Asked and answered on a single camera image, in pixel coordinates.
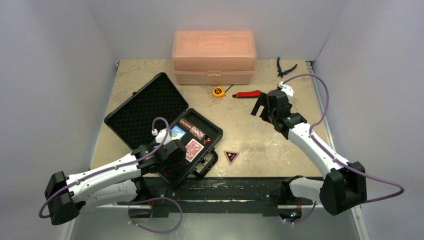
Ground orange black poker chip roll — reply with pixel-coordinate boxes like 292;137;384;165
178;118;194;132

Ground tan blue poker chip roll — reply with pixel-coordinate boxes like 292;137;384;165
189;126;207;141

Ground black poker set case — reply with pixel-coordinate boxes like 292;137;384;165
104;72;223;187

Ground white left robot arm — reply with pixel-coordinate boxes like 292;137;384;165
43;127;187;226

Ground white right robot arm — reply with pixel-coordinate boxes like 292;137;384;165
251;84;367;216

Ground red utility knife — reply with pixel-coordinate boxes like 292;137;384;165
232;90;262;99

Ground red card deck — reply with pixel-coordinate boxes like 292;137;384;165
185;138;204;163

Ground blue card deck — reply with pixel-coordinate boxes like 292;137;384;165
169;125;186;141

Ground yellow tape measure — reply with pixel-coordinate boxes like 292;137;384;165
212;84;234;98

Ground orange plastic toolbox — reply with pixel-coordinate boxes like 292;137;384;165
171;30;257;85

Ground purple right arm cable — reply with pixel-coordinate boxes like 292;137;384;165
281;73;406;226

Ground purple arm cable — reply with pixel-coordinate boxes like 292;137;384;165
38;117;184;234
281;73;406;226

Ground blue handled pliers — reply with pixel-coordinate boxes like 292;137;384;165
276;56;298;79

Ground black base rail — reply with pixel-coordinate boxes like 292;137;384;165
67;176;362;220

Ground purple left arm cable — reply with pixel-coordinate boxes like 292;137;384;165
38;117;184;234

